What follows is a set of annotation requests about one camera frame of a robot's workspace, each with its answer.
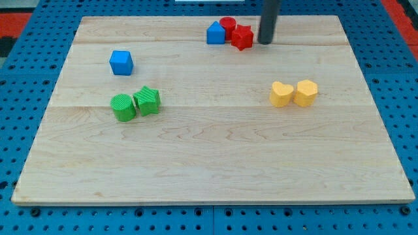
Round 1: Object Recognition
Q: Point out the blue triangle block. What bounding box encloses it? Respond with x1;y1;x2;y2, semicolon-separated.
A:
206;21;225;44

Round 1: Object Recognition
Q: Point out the blue cube block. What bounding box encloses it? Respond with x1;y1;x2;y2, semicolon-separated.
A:
109;50;133;76

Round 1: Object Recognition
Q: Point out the wooden board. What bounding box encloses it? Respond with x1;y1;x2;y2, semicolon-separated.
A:
12;16;415;206

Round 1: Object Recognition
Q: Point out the green star block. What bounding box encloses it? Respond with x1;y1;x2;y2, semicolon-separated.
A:
133;86;161;116

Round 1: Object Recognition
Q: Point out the yellow heart block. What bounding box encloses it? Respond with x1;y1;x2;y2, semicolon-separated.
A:
269;82;294;108

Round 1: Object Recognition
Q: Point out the green cylinder block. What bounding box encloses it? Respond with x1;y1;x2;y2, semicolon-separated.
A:
110;93;137;122

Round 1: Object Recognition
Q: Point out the red star block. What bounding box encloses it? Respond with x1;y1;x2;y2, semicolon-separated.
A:
231;24;254;51

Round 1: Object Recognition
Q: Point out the red cylinder block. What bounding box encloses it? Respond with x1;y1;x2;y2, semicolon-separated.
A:
219;16;236;41

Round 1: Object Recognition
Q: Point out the yellow hexagon block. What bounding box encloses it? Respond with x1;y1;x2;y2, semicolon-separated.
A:
293;80;318;107

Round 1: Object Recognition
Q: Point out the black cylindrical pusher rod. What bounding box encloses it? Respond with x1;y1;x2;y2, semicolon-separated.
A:
257;0;281;45

